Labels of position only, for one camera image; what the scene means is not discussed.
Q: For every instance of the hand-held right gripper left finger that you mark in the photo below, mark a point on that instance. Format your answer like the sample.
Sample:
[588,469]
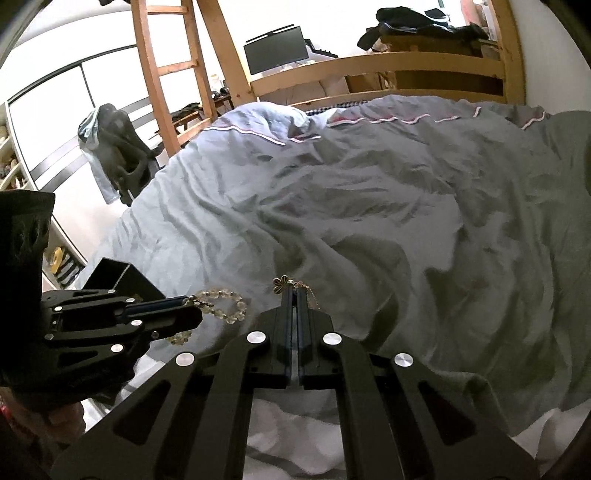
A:
[287,323]

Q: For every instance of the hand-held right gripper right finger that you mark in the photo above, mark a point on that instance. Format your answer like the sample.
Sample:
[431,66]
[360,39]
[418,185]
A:
[301,323]

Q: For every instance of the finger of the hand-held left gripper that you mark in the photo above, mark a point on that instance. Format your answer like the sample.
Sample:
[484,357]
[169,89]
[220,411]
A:
[152,307]
[175,318]

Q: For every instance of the black jewelry box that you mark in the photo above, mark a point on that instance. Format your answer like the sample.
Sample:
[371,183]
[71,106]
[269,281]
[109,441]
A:
[138,284]

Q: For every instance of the person's left hand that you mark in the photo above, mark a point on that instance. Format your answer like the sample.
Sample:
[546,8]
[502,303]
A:
[67,417]

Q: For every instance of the white corner shelf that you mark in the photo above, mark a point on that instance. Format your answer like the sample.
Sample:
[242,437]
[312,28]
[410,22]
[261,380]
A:
[55,230]

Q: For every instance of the small yellow toy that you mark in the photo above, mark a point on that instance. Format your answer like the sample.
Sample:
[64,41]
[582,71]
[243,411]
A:
[56,259]

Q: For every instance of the light blue garment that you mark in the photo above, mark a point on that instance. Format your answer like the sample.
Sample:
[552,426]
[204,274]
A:
[99,175]

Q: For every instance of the grey white striped blanket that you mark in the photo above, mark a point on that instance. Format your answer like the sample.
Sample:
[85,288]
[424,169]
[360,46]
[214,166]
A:
[295,424]

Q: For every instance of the white sliding wardrobe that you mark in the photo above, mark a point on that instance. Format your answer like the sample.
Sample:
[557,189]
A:
[55,120]

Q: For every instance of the black office chair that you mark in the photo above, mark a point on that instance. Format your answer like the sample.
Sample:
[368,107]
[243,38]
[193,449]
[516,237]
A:
[124,157]

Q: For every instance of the grey duvet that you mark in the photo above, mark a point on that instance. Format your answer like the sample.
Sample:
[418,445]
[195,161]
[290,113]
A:
[369,207]

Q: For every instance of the dark desk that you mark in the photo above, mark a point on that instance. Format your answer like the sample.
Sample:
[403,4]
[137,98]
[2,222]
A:
[184,113]

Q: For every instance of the wooden ladder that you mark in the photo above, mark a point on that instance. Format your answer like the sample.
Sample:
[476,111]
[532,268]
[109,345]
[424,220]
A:
[157,92]

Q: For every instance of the checkered bed sheet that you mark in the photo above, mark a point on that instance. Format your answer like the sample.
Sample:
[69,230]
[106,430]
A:
[332,107]

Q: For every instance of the black computer monitor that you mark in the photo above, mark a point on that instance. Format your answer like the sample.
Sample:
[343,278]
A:
[277,50]

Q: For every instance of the wooden cabinet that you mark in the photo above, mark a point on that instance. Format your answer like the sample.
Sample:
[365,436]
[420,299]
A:
[415,44]

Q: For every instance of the pile of dark clothes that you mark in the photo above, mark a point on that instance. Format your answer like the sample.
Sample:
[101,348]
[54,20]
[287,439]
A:
[406,21]

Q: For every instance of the wooden bunk bed frame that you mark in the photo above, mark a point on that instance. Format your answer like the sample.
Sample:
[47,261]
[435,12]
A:
[369,64]

